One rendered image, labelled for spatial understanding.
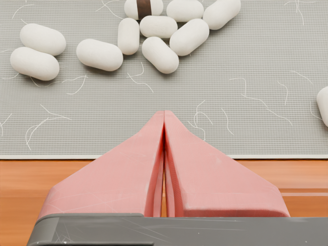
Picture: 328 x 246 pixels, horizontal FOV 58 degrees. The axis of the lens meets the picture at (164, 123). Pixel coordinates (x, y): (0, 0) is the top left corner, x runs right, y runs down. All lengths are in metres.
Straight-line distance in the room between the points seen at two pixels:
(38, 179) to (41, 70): 0.08
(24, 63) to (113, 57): 0.07
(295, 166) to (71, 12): 0.22
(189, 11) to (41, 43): 0.12
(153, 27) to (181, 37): 0.02
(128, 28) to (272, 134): 0.14
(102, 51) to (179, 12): 0.07
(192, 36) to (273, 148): 0.11
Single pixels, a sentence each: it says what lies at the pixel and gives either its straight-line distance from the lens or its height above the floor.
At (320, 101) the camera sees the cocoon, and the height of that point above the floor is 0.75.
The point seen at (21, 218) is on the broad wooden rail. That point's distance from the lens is 0.23.
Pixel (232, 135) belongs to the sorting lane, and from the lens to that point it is 0.24.
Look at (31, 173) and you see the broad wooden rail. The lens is 0.24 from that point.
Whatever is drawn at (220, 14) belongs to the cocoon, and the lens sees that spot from 0.26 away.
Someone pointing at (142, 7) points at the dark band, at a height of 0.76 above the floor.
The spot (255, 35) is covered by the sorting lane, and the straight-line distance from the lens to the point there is 0.28.
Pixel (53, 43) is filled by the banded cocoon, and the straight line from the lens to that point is 0.25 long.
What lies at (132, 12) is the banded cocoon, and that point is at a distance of 0.26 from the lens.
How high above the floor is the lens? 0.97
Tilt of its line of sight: 77 degrees down
